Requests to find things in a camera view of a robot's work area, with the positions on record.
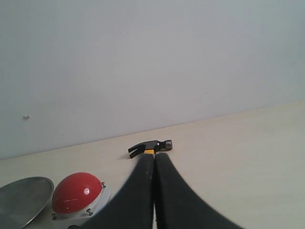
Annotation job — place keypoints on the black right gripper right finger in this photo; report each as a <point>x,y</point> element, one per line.
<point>177,205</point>

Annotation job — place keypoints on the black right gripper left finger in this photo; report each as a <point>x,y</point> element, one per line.
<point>132,206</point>

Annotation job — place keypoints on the red dome push button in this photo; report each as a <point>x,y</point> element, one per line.
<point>79,196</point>

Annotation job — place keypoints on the round silver metal plate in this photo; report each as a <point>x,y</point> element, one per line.
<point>23,200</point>

